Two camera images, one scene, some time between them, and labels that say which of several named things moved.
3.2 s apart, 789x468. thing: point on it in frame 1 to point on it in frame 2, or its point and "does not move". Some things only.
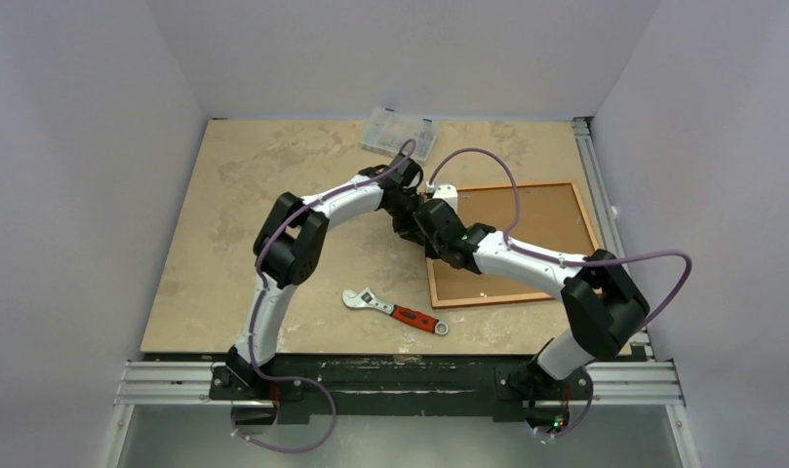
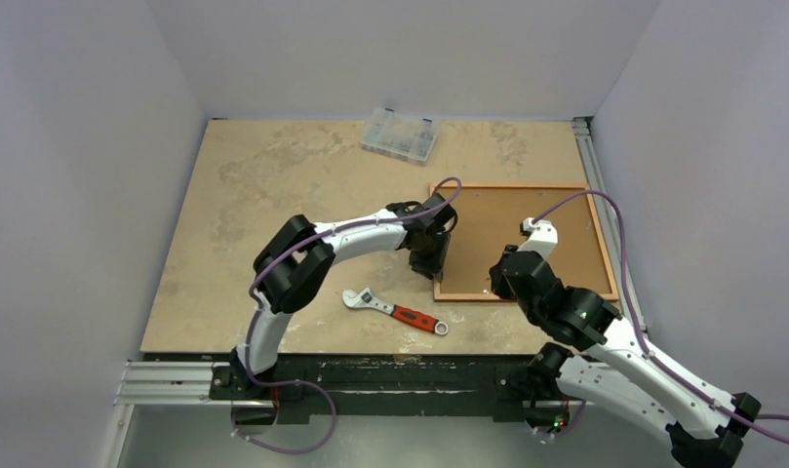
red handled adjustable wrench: x=367 y=299 does not move
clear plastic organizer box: x=386 y=131 does not move
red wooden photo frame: x=551 y=221 does not move
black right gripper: x=423 y=211 to x=503 y=278
